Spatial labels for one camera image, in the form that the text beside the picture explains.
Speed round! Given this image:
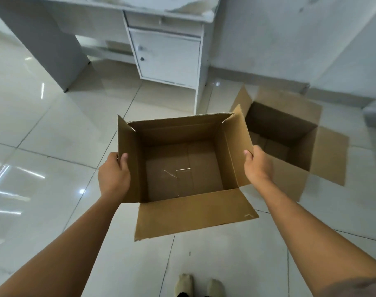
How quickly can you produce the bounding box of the person's right hand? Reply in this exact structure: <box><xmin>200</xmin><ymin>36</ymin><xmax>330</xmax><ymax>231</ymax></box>
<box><xmin>243</xmin><ymin>145</ymin><xmax>274</xmax><ymax>186</ymax></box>

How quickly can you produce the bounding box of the person's left hand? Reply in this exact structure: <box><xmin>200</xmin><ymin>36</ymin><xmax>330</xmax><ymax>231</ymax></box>
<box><xmin>98</xmin><ymin>152</ymin><xmax>131</xmax><ymax>199</ymax></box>

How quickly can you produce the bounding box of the small cardboard box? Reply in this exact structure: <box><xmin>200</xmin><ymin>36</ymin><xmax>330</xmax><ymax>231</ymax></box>
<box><xmin>117</xmin><ymin>104</ymin><xmax>259</xmax><ymax>242</ymax></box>

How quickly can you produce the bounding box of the person's right forearm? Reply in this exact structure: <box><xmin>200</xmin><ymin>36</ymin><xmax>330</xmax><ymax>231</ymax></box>
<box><xmin>250</xmin><ymin>177</ymin><xmax>376</xmax><ymax>297</ymax></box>

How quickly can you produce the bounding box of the person's left forearm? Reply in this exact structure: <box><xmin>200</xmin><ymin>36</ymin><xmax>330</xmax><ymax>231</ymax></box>
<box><xmin>0</xmin><ymin>193</ymin><xmax>123</xmax><ymax>297</ymax></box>

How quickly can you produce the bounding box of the large open cardboard box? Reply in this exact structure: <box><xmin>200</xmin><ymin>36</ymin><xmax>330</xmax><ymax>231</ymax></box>
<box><xmin>230</xmin><ymin>85</ymin><xmax>350</xmax><ymax>202</ymax></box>

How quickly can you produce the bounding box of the white desk cabinet door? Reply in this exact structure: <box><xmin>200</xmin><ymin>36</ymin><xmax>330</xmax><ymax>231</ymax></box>
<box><xmin>129</xmin><ymin>28</ymin><xmax>202</xmax><ymax>88</ymax></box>

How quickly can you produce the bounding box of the white desk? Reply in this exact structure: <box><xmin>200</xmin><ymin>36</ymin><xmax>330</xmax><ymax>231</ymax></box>
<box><xmin>0</xmin><ymin>0</ymin><xmax>222</xmax><ymax>115</ymax></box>

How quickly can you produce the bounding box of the person's left shoe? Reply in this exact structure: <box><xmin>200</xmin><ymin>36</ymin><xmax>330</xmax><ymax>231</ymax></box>
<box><xmin>175</xmin><ymin>273</ymin><xmax>194</xmax><ymax>297</ymax></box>

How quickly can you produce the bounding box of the white desk drawer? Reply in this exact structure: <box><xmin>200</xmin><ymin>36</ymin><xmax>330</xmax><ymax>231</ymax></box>
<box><xmin>125</xmin><ymin>11</ymin><xmax>205</xmax><ymax>37</ymax></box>

